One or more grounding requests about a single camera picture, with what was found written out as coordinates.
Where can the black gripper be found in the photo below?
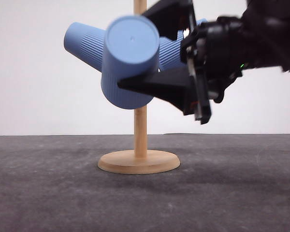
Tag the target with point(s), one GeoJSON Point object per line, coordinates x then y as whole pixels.
{"type": "Point", "coordinates": [214, 51]}

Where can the blue ribbed cup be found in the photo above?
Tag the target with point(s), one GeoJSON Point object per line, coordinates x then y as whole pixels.
{"type": "Point", "coordinates": [131, 48]}
{"type": "Point", "coordinates": [86, 43]}
{"type": "Point", "coordinates": [170, 51]}

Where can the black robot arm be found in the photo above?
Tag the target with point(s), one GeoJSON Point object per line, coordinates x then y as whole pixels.
{"type": "Point", "coordinates": [268, 36]}

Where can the wooden cup tree stand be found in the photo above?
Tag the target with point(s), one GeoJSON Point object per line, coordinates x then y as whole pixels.
{"type": "Point", "coordinates": [140, 160]}

